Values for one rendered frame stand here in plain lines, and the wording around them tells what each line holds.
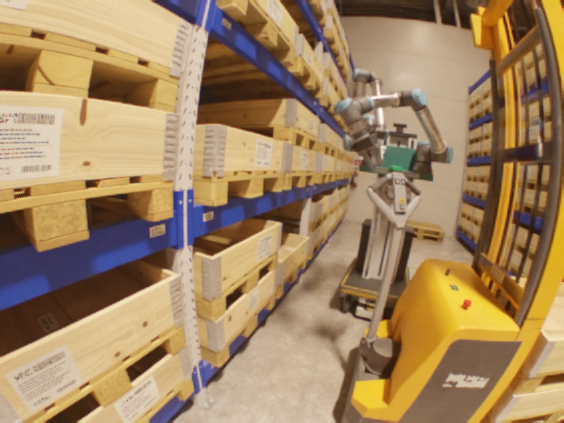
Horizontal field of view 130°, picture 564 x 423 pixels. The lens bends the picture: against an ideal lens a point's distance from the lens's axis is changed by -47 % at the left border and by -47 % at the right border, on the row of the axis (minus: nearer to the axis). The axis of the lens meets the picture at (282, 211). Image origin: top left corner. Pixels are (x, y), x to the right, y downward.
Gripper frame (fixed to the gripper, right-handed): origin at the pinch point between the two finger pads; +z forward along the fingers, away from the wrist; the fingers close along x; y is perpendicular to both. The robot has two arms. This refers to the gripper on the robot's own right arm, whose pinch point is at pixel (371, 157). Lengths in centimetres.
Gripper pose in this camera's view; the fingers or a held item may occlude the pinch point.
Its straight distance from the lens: 171.6
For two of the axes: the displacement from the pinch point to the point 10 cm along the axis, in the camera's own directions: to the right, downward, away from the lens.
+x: -9.6, -0.2, 2.9
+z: -0.9, 9.7, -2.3
